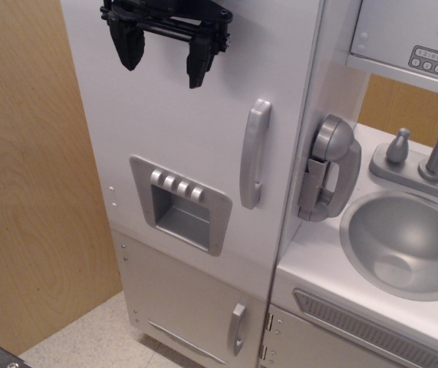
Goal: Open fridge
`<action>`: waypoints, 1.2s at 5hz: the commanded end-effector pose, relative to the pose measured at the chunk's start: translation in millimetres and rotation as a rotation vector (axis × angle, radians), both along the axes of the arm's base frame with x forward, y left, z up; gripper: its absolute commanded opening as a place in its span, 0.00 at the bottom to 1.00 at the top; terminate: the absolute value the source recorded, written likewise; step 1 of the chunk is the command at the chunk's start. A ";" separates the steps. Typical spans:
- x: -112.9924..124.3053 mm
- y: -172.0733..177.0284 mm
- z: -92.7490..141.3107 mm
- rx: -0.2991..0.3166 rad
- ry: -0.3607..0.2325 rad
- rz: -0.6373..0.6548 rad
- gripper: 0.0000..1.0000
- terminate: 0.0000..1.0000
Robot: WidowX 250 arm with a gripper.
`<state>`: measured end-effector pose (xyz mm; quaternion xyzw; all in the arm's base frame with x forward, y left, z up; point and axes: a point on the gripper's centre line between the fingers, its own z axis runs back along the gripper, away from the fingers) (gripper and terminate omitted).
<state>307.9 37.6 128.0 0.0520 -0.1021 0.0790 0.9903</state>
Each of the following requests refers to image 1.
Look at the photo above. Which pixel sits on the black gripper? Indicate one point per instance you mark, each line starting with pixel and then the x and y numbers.
pixel 204 24

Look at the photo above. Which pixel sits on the silver oven vent handle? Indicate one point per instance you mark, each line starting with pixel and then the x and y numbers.
pixel 376 337

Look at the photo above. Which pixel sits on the silver ice dispenser panel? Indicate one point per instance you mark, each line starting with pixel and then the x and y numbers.
pixel 180 207

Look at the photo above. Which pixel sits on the silver faucet with base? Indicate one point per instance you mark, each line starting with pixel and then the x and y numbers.
pixel 397 163

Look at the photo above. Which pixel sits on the white toy kitchen cabinet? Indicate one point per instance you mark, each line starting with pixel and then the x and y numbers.
pixel 312 257

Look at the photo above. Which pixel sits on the silver round sink basin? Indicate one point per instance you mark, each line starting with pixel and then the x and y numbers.
pixel 391 239

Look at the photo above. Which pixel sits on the white oven door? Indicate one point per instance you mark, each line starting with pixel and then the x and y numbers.
pixel 294 342

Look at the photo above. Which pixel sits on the silver toy telephone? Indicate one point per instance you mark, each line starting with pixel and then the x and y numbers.
pixel 331 172

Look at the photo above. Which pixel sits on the white toy microwave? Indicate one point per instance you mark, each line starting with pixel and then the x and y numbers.
pixel 398 40

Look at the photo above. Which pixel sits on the silver door handle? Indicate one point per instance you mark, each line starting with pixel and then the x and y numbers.
pixel 256 127
pixel 235 341

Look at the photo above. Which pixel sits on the brass hinge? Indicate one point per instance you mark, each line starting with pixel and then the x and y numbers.
pixel 269 319
pixel 263 353

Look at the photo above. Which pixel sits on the white lower freezer door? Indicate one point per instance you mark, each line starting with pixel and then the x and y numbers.
pixel 184 308

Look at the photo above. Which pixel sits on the lower brass hinge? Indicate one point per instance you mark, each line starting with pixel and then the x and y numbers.
pixel 263 353

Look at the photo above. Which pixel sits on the upper brass hinge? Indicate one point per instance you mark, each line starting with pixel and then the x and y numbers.
pixel 269 319

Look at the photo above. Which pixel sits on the white fridge door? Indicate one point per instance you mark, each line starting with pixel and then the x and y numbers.
pixel 198 133

